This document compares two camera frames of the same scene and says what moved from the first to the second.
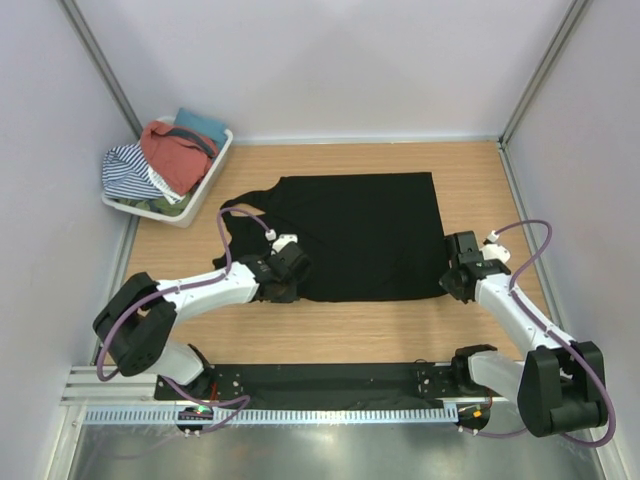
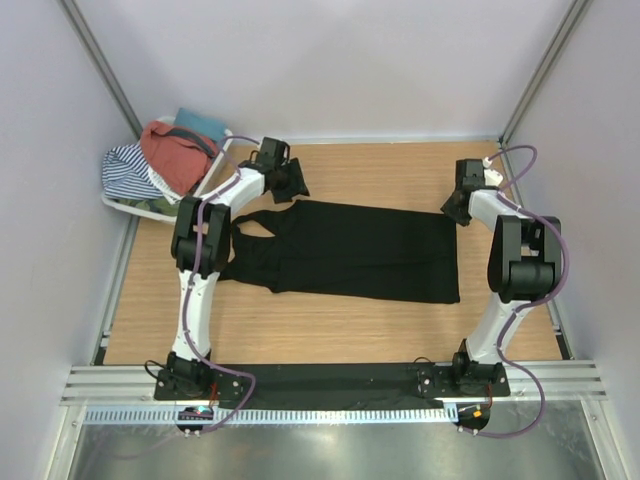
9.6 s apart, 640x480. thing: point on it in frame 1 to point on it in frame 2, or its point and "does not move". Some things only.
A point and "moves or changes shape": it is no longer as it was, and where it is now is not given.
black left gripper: [289, 296] to [297, 186]
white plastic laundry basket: [181, 219] does not move
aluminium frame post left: [94, 50] does not move
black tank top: [365, 237] moves or changes shape
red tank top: [180, 159] does not move
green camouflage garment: [159, 206] does not move
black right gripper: [447, 283] to [450, 211]
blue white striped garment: [127, 175] does not move
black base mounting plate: [266, 382] does not move
